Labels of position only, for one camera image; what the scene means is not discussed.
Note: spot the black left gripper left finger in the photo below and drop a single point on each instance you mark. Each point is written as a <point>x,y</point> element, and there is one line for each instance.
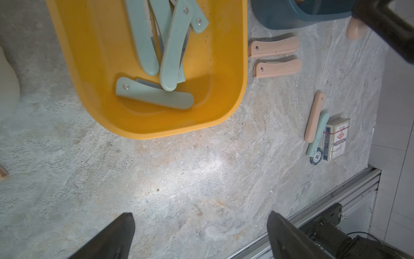
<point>113,242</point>

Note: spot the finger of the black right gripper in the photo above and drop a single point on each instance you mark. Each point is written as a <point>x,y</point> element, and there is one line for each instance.
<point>394,30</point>

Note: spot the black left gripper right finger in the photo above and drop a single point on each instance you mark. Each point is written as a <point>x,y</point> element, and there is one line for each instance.
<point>289,242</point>

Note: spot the mint folding knife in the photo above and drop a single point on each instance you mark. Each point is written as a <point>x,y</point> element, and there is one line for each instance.
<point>170,65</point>
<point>139,16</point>
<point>152,93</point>
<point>197,19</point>
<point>323,120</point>

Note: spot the dark teal storage box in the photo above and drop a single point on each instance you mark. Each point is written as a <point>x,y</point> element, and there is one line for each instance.
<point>283,15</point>

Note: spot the white storage box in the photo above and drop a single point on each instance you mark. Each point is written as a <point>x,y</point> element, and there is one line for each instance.
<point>10,88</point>

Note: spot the yellow storage box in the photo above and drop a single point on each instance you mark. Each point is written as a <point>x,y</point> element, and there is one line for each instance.
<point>98,48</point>

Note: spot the small printed card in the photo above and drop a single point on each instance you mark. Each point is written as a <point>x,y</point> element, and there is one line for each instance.
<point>335,138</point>

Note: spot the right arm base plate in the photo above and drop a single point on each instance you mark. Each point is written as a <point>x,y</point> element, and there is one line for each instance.
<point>331,215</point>

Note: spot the aluminium rail frame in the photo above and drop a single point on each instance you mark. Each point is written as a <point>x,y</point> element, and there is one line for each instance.
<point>357,197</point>

